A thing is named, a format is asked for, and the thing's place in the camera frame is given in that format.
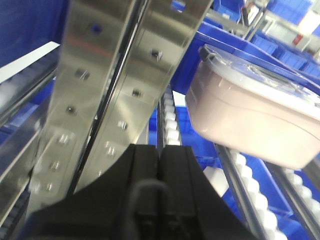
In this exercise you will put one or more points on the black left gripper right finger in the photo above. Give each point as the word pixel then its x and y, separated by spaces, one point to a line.
pixel 194 210

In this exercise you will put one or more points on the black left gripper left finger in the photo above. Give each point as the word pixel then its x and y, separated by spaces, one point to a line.
pixel 104 210

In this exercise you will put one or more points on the white lidded storage bin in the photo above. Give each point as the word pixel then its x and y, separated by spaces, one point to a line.
pixel 254 110

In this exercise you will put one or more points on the blue bin behind white bin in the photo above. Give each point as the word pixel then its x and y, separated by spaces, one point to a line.
pixel 209 34

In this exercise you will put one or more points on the white roller track right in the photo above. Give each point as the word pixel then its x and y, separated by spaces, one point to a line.
pixel 252 204

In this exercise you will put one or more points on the white roller track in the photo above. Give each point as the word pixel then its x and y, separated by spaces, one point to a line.
pixel 252 204
pixel 168 129

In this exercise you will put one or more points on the white roller track centre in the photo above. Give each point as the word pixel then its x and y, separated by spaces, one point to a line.
pixel 168 129

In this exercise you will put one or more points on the steel shelf upright post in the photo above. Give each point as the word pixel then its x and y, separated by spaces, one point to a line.
pixel 116 59

